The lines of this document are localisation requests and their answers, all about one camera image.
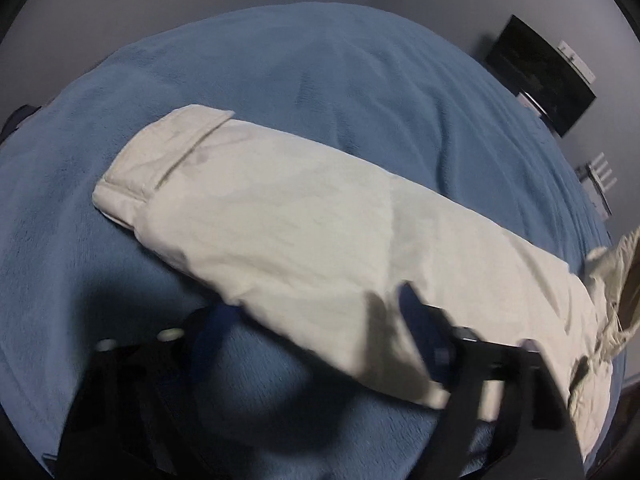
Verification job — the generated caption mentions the white hooded puffer jacket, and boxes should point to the white hooded puffer jacket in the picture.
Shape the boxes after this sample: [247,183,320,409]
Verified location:
[92,105,639,453]

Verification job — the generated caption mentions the blue fleece bed blanket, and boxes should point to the blue fleece bed blanket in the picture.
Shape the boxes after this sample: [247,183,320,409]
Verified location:
[1,3,610,464]

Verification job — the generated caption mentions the white box under router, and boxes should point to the white box under router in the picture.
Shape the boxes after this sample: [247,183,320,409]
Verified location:
[580,177,612,221]

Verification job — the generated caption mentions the white wifi router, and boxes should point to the white wifi router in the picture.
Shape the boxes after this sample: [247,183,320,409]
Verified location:
[576,152,617,194]

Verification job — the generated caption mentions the black monitor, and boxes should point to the black monitor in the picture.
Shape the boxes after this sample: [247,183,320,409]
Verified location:
[484,15,596,136]

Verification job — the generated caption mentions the white power strip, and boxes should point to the white power strip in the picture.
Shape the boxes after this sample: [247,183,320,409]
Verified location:
[558,40,596,84]

